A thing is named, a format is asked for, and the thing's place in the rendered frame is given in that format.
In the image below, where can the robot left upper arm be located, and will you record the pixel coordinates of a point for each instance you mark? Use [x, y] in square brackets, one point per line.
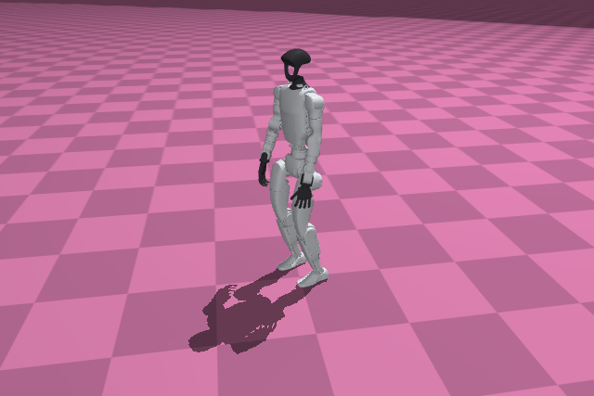
[315, 105]

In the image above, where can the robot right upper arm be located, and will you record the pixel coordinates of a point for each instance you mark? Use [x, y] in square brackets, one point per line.
[275, 122]

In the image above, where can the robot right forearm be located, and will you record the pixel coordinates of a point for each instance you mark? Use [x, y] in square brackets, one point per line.
[270, 140]

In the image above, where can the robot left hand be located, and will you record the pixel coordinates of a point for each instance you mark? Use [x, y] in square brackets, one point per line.
[304, 193]

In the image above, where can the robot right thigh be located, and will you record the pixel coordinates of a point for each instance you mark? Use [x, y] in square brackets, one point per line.
[279, 192]

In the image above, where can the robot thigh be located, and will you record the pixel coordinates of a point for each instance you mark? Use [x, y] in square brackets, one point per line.
[301, 216]
[279, 192]

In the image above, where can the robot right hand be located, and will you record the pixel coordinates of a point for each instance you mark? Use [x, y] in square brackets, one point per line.
[262, 169]

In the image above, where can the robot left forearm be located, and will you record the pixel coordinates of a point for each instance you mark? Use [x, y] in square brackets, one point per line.
[311, 155]

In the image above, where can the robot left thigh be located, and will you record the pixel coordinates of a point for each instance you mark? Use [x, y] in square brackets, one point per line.
[301, 216]

